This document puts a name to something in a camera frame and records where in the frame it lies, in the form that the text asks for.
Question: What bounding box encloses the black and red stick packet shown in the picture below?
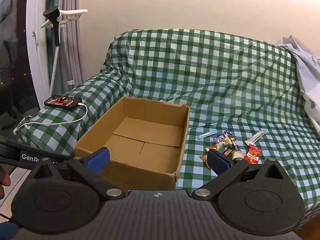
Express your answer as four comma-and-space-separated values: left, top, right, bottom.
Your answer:
229, 136, 241, 152

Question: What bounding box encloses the green checked sofa cover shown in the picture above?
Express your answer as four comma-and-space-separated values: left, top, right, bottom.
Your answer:
15, 29, 320, 230

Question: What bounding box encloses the grey and green curtain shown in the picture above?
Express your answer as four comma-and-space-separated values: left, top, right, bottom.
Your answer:
45, 0, 84, 98

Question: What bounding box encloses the dark glass door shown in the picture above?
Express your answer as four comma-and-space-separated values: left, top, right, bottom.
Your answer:
0, 0, 41, 132

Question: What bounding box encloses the pale grey crumpled cloth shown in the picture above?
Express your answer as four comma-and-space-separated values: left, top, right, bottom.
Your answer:
277, 35, 320, 140

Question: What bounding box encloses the white charging cable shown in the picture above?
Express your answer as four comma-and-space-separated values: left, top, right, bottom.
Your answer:
14, 102, 89, 133

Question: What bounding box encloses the white curved door frame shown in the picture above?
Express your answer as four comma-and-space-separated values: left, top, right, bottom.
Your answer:
24, 0, 52, 102

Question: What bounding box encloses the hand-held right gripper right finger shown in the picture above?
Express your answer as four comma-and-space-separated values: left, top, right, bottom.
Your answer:
191, 148, 288, 201

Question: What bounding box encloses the cardboard box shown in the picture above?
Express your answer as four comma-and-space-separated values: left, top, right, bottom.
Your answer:
73, 96, 190, 191

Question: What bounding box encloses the orange snack packet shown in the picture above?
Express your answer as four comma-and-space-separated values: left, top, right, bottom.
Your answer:
200, 143, 226, 168

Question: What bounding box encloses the beige snack packet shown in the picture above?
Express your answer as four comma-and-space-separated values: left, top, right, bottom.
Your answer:
231, 150, 246, 161

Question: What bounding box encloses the black smartphone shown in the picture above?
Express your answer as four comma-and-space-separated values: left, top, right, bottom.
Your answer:
44, 95, 82, 112

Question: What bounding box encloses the blue and white stick packet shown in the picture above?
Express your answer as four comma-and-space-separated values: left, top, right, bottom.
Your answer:
196, 131, 216, 139

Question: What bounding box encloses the purple snack packet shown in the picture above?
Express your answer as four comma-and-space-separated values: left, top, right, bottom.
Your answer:
213, 129, 232, 145

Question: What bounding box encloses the silver bar wrapper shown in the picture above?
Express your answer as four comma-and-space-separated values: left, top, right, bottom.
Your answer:
244, 128, 268, 146

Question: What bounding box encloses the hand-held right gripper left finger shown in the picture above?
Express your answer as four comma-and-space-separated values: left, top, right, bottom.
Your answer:
32, 147, 128, 201

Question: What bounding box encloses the person's left hand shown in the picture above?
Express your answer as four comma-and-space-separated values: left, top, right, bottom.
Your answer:
0, 165, 12, 199

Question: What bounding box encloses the red snack packet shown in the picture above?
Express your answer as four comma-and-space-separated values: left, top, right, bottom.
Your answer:
246, 144, 262, 165

